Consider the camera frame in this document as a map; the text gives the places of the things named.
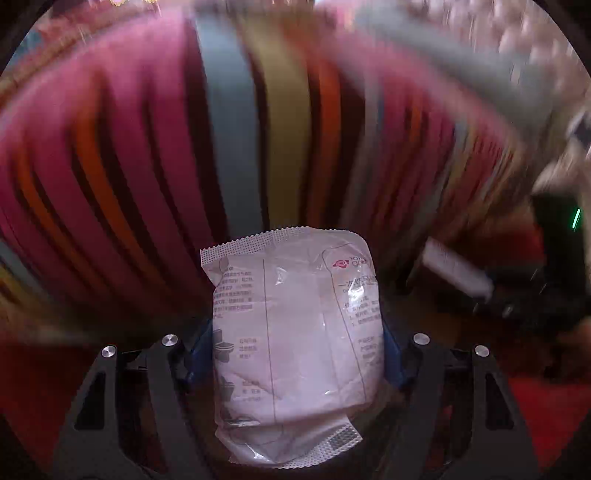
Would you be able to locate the white plastic packet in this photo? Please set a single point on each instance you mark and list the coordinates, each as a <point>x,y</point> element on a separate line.
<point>295,332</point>

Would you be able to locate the white rectangular object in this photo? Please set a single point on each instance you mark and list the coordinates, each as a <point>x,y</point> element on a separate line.
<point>457,267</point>

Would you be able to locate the red shaggy rug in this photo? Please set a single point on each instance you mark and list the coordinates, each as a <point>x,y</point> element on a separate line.
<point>27,397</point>

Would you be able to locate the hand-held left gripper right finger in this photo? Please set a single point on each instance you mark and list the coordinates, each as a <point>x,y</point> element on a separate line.
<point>391,364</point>

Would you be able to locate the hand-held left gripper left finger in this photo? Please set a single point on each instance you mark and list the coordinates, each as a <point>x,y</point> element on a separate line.
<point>199,355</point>

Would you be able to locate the colourful striped blanket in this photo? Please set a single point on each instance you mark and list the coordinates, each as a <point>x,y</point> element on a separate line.
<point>231,138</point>

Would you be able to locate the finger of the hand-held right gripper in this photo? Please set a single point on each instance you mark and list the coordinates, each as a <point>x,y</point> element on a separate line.
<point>521,295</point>

